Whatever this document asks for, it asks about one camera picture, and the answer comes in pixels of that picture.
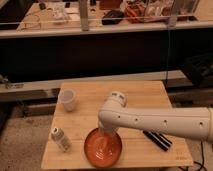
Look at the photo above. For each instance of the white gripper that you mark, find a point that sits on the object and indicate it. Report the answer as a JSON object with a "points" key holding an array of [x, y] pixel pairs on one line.
{"points": [[107, 128]]}

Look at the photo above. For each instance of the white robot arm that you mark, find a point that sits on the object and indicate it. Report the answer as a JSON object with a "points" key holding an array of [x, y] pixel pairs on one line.
{"points": [[191, 123]]}

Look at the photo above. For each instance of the orange ceramic bowl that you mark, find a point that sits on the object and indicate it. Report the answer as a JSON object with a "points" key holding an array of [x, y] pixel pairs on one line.
{"points": [[102, 159]]}

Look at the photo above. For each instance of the black striped box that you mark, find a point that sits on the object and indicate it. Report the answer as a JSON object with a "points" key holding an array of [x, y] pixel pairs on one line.
{"points": [[159, 139]]}

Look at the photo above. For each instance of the white plastic cup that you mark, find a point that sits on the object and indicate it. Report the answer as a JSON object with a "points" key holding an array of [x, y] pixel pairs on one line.
{"points": [[68, 99]]}

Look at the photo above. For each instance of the small white bottle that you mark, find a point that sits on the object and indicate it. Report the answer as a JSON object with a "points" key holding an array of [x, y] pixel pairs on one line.
{"points": [[59, 137]]}

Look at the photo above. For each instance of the black crate at right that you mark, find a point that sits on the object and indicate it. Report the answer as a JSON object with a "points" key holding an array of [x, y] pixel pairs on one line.
{"points": [[199, 70]]}

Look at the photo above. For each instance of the black bag on bench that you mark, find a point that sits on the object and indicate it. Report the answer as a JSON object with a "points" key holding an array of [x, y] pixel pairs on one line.
{"points": [[112, 17]]}

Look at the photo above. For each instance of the red tool on bench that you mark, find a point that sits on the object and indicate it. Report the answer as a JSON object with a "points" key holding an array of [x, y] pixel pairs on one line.
{"points": [[134, 13]]}

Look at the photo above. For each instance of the grey metal post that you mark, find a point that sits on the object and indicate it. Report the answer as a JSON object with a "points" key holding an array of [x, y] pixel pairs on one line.
{"points": [[83, 10]]}

